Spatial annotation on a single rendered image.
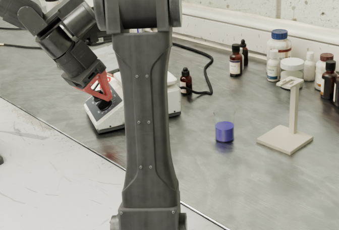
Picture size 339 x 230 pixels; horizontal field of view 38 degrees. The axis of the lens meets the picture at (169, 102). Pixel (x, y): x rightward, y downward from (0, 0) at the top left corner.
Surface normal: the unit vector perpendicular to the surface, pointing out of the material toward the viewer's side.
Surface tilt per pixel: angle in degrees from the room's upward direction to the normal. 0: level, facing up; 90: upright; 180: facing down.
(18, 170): 0
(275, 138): 0
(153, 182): 74
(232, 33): 90
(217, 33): 90
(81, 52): 82
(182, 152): 0
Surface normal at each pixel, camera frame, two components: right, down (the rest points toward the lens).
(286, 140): -0.07, -0.91
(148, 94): -0.07, 0.15
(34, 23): 0.26, 0.39
